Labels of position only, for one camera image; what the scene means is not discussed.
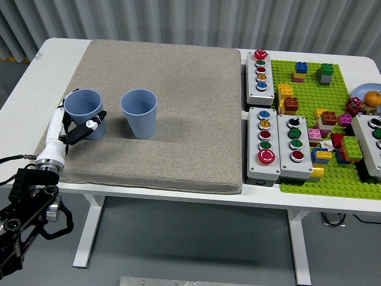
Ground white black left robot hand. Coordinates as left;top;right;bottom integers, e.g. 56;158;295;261
35;88;107;168

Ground blue ribbed plastic cup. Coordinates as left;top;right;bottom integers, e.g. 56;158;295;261
120;88;158;139
64;89;107;141

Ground white table leg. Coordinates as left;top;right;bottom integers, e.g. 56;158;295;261
287;209;312;286
73;193;105;269

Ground grey-brown fabric mat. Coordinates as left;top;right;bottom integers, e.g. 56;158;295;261
35;39;243;195

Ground grey metal floor plate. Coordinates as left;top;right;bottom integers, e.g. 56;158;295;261
119;276;227;286

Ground grey box large red button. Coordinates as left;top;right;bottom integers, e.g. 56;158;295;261
246;106;282;188

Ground grey five-button control box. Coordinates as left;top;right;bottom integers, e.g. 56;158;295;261
244;49;275;107

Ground brown toy brick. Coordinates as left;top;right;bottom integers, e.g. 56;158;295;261
283;97;299;113

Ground grey pleated curtain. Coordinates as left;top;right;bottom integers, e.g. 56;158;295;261
0;0;381;68

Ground green studded baseplate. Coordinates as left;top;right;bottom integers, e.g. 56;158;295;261
270;59;381;200

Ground translucent yellow toy brick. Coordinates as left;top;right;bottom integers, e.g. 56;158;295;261
309;165;325;183

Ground orange-brown toy brick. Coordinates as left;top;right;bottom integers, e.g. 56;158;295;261
320;110;338;126

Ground red toy brick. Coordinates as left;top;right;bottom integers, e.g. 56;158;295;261
330;133;346;149

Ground dark blue toy brick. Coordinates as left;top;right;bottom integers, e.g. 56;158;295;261
335;150;352;165

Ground magenta toy brick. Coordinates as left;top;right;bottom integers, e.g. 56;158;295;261
337;113;353;128

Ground large green toy brick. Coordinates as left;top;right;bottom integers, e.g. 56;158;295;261
340;135;364;162

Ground red valve handwheel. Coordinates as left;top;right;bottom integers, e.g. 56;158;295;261
345;97;363;116

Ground grey button box black buttons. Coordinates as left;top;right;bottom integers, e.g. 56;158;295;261
350;114;381;178

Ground pale blue plate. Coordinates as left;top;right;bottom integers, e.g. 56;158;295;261
352;82;381;102

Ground orange fruit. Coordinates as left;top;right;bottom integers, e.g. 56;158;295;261
364;91;381;107

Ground grey box with selector switch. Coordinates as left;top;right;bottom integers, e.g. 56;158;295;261
276;113;314;180

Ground black power cable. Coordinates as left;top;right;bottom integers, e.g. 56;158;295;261
353;214;381;224

